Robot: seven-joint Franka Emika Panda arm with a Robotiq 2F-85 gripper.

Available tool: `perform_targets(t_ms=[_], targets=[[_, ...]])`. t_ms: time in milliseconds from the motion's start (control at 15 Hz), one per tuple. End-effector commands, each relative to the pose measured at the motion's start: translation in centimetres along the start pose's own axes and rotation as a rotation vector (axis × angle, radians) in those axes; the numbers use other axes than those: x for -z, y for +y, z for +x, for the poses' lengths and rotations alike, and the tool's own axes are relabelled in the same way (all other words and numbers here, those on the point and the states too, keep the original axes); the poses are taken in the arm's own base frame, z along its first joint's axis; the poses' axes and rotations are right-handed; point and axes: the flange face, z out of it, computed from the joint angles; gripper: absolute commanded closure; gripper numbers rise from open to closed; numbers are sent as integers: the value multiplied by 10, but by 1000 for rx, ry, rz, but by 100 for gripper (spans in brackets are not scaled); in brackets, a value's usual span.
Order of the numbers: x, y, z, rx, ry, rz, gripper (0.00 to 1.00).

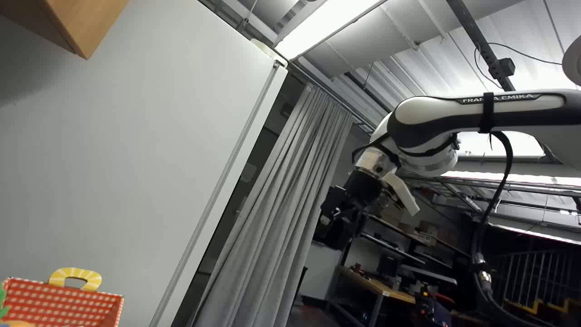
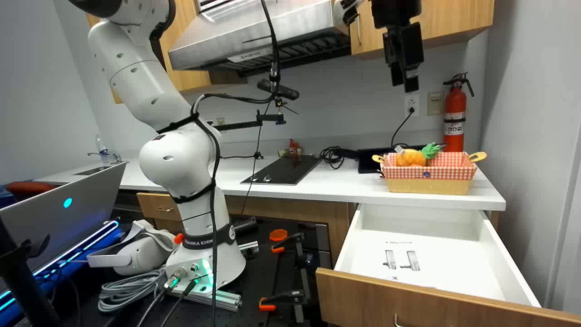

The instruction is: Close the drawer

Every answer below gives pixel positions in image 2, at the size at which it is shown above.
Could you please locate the orange black clamp upper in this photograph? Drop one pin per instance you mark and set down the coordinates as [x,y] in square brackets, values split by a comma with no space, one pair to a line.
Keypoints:
[282,237]

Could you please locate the grey open laptop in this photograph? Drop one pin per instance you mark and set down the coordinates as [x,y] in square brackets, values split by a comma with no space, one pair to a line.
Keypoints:
[66,216]

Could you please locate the small red brown figurine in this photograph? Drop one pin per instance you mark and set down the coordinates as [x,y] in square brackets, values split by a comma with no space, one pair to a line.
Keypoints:
[295,150]

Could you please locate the white wooden-front drawer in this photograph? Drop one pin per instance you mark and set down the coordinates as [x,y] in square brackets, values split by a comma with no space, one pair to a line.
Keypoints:
[429,268]

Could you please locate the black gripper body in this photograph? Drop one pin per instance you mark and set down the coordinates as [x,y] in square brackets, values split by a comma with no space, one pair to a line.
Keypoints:
[395,14]

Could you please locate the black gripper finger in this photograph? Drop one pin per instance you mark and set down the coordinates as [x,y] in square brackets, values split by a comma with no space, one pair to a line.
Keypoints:
[411,59]
[393,52]

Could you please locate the black induction cooktop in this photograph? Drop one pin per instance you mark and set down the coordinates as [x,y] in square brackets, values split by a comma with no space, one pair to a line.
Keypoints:
[287,172]

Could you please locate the steel range hood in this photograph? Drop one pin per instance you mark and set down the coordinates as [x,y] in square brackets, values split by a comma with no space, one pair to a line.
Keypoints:
[242,41]

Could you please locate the yellow pineapple toy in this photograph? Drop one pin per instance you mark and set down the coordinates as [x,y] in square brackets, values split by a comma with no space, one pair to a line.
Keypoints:
[416,157]

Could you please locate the white VR headset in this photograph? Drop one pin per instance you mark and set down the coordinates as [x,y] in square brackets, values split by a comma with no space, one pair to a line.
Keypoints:
[142,250]

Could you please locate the orange black clamp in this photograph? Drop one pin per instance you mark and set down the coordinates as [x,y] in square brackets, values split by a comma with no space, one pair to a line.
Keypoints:
[282,237]
[269,305]

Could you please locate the white wall outlet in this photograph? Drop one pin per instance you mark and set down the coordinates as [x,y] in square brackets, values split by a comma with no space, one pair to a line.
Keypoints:
[413,105]

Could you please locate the black camera on stand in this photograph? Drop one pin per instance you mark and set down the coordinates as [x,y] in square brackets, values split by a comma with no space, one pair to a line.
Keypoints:
[280,97]

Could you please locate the beige wall switch plate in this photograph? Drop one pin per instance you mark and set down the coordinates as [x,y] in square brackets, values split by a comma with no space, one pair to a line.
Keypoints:
[435,103]

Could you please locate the chrome sink faucet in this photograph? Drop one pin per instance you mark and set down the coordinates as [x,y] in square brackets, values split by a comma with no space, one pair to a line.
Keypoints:
[104,154]

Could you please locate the checkered wicker basket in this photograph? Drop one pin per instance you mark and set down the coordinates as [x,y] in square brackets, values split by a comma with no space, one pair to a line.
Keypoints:
[447,174]

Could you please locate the red fire extinguisher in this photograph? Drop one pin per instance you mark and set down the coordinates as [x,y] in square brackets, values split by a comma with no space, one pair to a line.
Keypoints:
[455,114]

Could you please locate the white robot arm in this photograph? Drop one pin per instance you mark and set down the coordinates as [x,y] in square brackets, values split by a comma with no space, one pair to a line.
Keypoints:
[184,157]

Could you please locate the wooden upper cabinet right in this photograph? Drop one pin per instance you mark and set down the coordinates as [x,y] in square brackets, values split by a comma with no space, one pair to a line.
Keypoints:
[442,23]

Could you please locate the orange black clamp lower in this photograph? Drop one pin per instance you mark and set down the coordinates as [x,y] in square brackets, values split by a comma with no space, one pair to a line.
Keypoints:
[269,305]

